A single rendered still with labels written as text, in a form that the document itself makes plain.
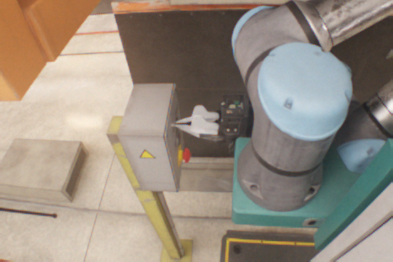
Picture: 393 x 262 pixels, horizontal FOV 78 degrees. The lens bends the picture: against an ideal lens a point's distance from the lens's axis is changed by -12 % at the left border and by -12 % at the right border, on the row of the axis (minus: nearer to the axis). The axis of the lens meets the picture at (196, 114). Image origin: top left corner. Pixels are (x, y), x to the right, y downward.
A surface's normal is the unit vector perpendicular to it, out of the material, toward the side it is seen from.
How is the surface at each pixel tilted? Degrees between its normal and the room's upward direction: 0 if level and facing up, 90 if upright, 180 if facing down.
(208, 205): 0
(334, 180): 0
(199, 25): 90
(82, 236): 0
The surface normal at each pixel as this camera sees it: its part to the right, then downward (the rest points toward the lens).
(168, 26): -0.07, 0.73
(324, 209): -0.06, -0.69
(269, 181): -0.51, 0.40
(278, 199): -0.29, 0.47
